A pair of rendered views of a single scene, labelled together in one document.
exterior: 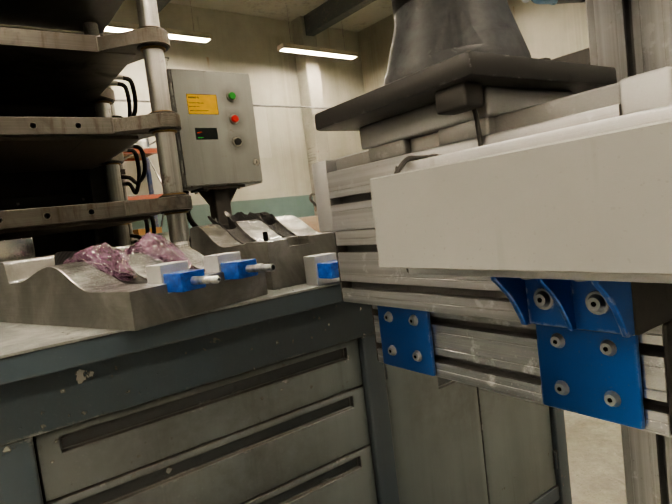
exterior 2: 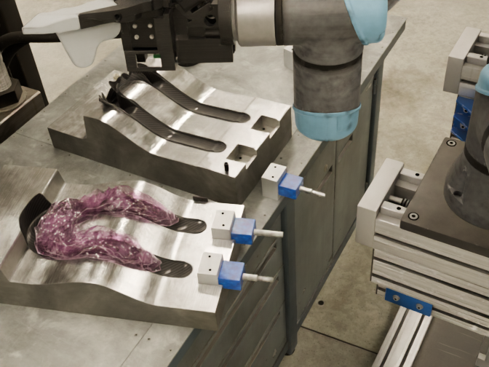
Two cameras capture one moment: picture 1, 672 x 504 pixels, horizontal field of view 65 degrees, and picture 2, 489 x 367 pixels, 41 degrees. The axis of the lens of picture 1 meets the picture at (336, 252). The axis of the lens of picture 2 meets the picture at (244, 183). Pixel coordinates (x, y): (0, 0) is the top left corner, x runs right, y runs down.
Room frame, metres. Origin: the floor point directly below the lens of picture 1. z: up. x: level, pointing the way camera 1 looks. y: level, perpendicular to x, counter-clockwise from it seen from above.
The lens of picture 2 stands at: (0.05, 0.48, 1.77)
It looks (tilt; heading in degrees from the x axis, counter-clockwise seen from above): 43 degrees down; 338
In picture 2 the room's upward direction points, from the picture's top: 5 degrees counter-clockwise
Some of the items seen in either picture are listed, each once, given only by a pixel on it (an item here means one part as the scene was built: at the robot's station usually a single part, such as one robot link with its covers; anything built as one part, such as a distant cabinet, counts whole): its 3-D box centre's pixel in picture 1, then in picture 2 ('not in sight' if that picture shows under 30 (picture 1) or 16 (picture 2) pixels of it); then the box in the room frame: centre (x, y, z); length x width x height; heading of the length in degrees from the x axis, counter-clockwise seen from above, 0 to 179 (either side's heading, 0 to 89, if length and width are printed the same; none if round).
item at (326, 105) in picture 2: not in sight; (326, 80); (0.60, 0.14, 1.34); 0.11 x 0.08 x 0.11; 150
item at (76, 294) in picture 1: (116, 278); (102, 241); (0.96, 0.40, 0.86); 0.50 x 0.26 x 0.11; 53
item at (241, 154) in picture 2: (293, 246); (241, 160); (1.02, 0.08, 0.87); 0.05 x 0.05 x 0.04; 36
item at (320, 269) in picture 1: (337, 269); (295, 187); (0.93, 0.00, 0.83); 0.13 x 0.05 x 0.05; 38
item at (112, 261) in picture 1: (117, 255); (100, 223); (0.96, 0.40, 0.90); 0.26 x 0.18 x 0.08; 53
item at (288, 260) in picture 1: (265, 246); (167, 119); (1.24, 0.16, 0.87); 0.50 x 0.26 x 0.14; 36
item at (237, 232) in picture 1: (261, 226); (167, 105); (1.22, 0.16, 0.92); 0.35 x 0.16 x 0.09; 36
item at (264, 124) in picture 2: not in sight; (265, 130); (1.08, -0.01, 0.87); 0.05 x 0.05 x 0.04; 36
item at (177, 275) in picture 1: (189, 280); (237, 275); (0.76, 0.22, 0.86); 0.13 x 0.05 x 0.05; 53
